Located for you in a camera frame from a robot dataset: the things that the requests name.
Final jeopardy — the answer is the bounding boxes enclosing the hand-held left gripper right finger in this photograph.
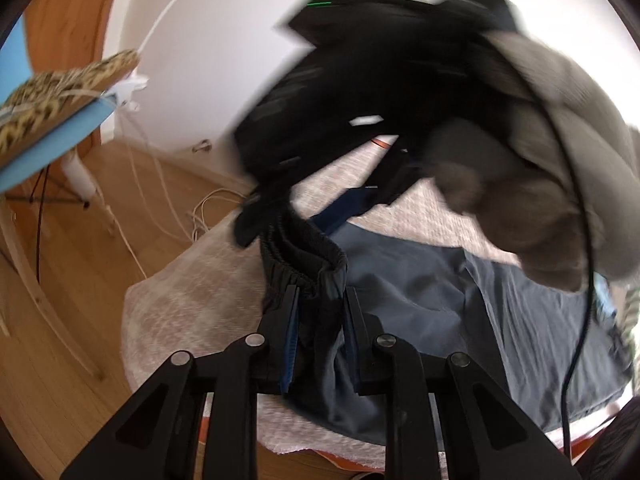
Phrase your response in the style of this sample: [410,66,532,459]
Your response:
[345,286,581,480]

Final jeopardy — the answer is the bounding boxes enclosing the wooden door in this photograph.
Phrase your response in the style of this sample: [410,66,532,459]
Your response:
[22,0,126,151]

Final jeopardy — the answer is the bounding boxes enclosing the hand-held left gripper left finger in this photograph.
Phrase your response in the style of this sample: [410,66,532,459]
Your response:
[60,285,301,480]

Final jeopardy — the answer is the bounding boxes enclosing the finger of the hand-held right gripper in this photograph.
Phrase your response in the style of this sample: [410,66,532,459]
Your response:
[307,147,427,237]
[234,187,290,249]

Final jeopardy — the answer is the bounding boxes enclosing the white cables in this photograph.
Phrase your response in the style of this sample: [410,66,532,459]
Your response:
[107,105,251,281]

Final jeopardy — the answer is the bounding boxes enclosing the white clamp desk lamp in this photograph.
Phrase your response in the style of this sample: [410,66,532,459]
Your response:
[107,0,281,111]

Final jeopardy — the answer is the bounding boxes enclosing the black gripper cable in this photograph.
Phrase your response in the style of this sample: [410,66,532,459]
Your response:
[510,60,600,461]

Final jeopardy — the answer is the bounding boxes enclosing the blue chair with wooden legs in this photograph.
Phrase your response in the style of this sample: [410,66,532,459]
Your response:
[0,10,118,381]

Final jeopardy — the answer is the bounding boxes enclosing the dark grey pants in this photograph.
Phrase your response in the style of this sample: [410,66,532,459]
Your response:
[259,210,633,446]

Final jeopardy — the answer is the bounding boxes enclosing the leopard print cloth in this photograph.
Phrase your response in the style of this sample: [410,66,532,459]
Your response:
[0,50,141,161]

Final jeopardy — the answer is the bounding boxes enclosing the checked beige blanket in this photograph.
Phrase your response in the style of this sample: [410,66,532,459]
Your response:
[122,157,626,462]

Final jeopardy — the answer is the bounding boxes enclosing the person's right hand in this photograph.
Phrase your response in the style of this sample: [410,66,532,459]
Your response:
[429,27,637,293]

